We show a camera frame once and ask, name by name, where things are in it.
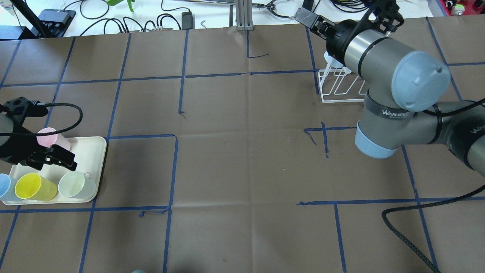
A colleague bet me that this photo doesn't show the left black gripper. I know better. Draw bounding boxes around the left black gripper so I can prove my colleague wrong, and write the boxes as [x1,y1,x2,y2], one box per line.
[0,135,78,171]

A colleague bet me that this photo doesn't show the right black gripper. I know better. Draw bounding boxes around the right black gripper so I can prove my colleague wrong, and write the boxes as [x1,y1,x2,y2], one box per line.
[294,8,358,64]

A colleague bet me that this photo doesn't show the light blue plastic cup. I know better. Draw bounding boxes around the light blue plastic cup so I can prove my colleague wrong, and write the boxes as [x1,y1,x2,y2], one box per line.
[324,51,352,74]

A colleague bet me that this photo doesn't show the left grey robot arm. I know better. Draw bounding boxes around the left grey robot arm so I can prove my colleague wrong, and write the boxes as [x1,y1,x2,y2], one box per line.
[0,115,77,171]

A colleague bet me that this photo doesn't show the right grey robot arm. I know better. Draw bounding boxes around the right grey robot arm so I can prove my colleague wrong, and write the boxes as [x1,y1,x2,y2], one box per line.
[295,1,485,175]

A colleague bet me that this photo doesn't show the pink plastic cup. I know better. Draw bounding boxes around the pink plastic cup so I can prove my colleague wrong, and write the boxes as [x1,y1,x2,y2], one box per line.
[36,133,71,151]

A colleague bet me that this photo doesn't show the pale green plastic cup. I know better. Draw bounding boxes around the pale green plastic cup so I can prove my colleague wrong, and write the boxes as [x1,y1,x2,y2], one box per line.
[58,171,97,200]

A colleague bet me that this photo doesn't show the yellow plastic cup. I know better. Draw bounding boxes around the yellow plastic cup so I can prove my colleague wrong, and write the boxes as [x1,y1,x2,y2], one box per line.
[14,173,58,201]

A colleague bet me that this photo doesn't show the beige plastic tray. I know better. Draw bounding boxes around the beige plastic tray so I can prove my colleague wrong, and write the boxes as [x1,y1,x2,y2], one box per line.
[3,136,107,206]

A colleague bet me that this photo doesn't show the black power adapter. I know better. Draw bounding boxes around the black power adapter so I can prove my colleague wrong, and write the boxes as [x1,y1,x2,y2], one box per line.
[181,11,195,30]

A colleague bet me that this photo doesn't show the white wire cup rack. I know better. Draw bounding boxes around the white wire cup rack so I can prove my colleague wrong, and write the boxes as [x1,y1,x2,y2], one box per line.
[317,69,369,104]

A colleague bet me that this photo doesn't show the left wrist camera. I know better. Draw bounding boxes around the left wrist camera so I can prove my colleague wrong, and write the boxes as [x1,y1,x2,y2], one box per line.
[0,97,49,124]

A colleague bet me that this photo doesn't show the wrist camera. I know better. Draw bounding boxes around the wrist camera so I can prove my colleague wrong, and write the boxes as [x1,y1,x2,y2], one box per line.
[0,97,49,124]
[369,0,405,36]

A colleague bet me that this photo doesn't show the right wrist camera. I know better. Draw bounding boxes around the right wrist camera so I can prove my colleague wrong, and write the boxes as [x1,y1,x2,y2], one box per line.
[369,0,405,36]

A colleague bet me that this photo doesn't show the aluminium frame post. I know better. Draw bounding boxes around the aluminium frame post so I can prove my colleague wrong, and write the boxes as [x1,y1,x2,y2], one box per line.
[235,0,253,31]

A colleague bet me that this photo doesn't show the green handled reacher grabber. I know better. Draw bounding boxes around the green handled reacher grabber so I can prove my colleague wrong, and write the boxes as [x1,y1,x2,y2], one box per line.
[105,0,136,13]

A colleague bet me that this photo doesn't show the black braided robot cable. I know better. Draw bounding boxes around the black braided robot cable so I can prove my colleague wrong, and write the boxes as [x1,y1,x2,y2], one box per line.
[381,99,485,273]

